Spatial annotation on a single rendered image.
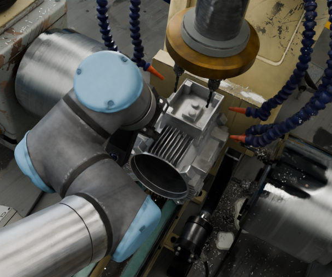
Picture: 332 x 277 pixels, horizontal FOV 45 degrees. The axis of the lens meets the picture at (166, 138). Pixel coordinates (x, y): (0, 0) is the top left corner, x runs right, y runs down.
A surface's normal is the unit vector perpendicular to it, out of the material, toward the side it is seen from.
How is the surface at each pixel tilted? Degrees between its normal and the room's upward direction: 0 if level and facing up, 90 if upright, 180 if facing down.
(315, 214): 43
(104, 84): 25
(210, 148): 0
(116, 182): 16
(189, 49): 0
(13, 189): 0
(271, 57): 90
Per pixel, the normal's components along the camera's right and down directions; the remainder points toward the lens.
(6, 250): 0.40, -0.74
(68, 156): -0.09, -0.38
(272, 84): -0.47, 0.69
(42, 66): -0.18, -0.07
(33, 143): -0.33, -0.34
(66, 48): 0.10, -0.55
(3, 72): 0.88, 0.44
